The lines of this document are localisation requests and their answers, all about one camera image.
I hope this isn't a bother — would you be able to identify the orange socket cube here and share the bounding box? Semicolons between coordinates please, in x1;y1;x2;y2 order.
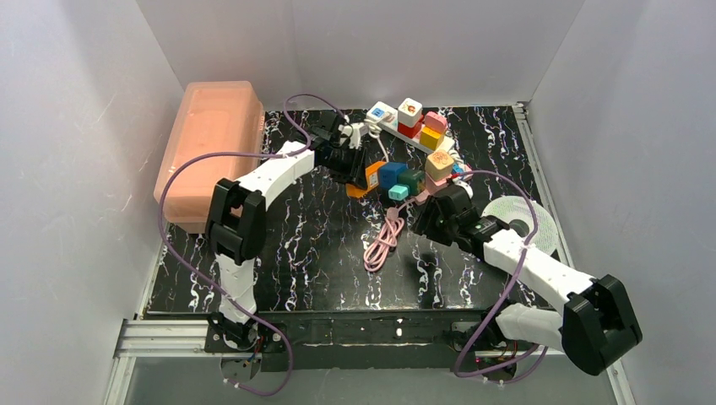
345;160;386;198

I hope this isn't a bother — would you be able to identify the teal white charger plug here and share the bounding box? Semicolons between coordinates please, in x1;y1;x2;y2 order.
388;184;410;202

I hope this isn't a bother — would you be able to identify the pink power cord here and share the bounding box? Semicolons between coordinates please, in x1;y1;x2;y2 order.
363;201;418;274

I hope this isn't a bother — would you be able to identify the pink translucent storage box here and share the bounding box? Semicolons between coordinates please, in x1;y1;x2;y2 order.
154;80;266;235

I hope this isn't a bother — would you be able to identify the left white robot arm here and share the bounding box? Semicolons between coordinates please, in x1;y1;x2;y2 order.
205;113;369;351

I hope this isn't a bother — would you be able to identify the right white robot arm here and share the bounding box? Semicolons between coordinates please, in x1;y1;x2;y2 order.
414;185;643;375

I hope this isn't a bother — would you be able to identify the dark green socket cube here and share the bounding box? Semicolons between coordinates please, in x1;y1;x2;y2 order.
398;169;426;196

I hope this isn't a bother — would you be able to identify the tan yellow charger plug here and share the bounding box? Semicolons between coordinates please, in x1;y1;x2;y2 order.
425;150;455;181

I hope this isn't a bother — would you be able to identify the blue socket cube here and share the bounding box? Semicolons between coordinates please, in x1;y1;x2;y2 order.
377;162;408;190

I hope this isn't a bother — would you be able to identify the white red charger plug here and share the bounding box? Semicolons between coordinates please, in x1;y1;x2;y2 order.
397;98;423;138

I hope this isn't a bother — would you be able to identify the pink charger plug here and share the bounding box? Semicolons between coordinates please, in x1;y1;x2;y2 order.
424;111;448;133

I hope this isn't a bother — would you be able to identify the pink power strip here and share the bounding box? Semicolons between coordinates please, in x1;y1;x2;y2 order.
415;171;453;204

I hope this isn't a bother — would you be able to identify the white filament spool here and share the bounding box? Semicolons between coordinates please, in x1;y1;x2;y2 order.
482;196;559;255

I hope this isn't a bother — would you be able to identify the white power strip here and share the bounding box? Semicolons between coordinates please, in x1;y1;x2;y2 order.
366;98;455;154

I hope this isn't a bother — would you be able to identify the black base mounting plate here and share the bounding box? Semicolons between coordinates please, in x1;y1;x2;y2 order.
204;309;530;373

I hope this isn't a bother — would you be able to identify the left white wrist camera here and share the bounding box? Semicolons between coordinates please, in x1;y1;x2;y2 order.
339;122;368;149

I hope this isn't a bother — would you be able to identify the white coiled cord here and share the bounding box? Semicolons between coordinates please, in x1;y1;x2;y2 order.
363;118;392;163

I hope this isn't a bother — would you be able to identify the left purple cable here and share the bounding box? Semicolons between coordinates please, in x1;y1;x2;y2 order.
157;94;350;399

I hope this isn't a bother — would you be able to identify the purple cable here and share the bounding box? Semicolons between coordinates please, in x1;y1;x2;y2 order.
157;94;350;399
452;170;550;386

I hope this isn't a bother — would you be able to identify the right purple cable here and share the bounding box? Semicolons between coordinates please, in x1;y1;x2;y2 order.
452;170;550;386

